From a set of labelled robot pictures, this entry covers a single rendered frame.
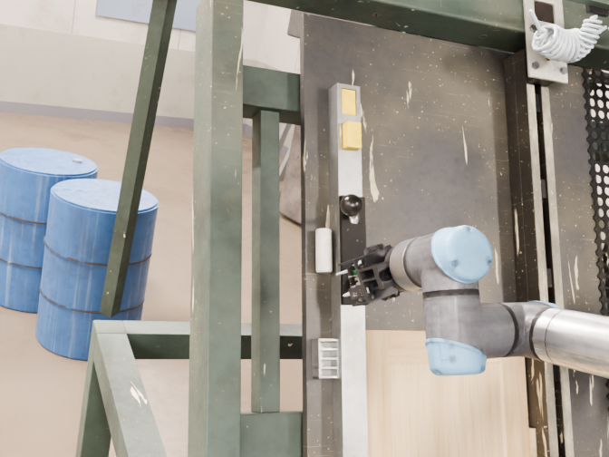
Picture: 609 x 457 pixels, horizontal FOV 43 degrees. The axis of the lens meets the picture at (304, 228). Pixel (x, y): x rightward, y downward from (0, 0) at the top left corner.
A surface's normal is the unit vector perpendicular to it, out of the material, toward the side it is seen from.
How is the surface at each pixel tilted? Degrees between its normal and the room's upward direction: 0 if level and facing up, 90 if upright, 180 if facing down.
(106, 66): 90
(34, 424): 0
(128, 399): 0
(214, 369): 60
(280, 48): 90
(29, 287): 90
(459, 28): 150
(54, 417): 0
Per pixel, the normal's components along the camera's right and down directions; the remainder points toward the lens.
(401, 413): 0.40, -0.17
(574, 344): -0.87, -0.11
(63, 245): -0.44, 0.18
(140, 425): 0.20, -0.93
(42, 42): 0.49, 0.36
